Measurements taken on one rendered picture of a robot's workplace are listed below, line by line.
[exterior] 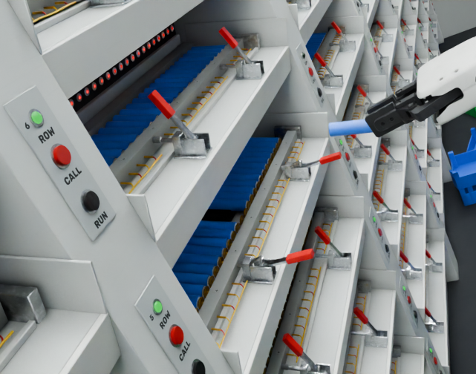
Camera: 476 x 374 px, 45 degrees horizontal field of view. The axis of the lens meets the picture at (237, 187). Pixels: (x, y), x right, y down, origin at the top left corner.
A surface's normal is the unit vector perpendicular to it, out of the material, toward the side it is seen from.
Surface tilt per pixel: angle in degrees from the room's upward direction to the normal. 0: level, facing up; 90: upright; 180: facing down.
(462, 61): 14
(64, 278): 90
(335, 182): 90
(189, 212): 109
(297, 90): 90
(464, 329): 0
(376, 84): 90
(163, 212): 19
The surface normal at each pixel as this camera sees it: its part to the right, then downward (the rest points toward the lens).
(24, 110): 0.86, -0.26
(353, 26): -0.27, 0.50
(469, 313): -0.43, -0.83
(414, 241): -0.14, -0.87
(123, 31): 0.95, 0.02
